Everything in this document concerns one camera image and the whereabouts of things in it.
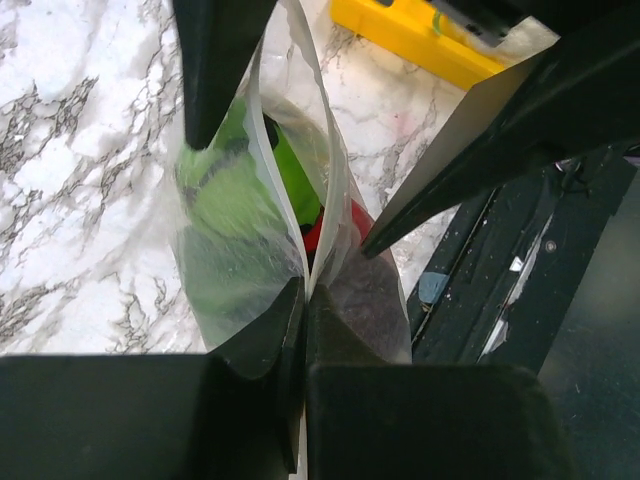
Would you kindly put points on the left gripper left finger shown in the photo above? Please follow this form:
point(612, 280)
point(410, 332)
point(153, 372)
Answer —
point(228, 414)

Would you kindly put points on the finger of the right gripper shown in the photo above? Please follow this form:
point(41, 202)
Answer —
point(217, 40)

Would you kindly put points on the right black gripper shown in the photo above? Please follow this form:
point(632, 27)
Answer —
point(578, 95)

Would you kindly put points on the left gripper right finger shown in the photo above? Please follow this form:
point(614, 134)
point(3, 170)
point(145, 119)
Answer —
point(370, 419)

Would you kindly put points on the green toy watermelon ball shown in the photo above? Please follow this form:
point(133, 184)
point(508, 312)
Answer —
point(236, 253)

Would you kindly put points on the clear zip top bag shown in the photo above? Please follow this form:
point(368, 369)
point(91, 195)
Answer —
point(306, 335)

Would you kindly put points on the red toy bell pepper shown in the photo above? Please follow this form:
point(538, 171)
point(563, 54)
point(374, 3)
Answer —
point(360, 220)

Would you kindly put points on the yellow plastic tray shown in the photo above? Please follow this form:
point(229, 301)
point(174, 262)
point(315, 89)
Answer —
point(419, 33)

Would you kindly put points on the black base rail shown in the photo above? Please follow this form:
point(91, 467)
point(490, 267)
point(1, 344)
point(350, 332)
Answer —
point(500, 282)

